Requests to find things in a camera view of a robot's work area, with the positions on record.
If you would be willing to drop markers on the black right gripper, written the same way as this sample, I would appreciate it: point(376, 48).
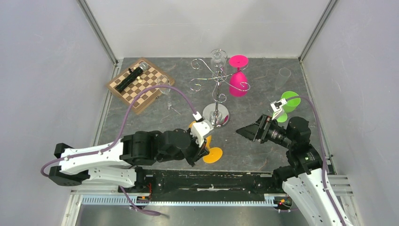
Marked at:
point(258, 130)

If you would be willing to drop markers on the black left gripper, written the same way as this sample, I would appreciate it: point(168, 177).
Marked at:
point(199, 152)

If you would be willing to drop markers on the orange plastic wine glass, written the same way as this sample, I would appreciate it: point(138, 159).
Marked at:
point(215, 153)

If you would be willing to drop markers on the chrome wire wine glass rack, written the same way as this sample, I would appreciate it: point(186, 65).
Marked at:
point(216, 112)

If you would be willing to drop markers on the green plastic wine glass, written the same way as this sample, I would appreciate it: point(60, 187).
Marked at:
point(289, 107)

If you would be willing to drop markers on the clear ribbed flute glass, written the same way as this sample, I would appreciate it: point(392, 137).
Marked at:
point(282, 77)

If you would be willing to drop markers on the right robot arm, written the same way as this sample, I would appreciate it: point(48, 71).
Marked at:
point(304, 179)

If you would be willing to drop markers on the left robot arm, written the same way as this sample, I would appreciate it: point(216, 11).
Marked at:
point(110, 162)

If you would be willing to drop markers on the pink plastic wine glass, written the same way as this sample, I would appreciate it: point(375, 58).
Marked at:
point(238, 85)

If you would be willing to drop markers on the clear tumbler wine glass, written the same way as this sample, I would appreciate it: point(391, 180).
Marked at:
point(218, 60)

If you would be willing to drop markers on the black flashlight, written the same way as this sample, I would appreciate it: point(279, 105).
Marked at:
point(133, 75)

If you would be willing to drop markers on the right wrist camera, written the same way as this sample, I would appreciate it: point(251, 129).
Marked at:
point(277, 107)

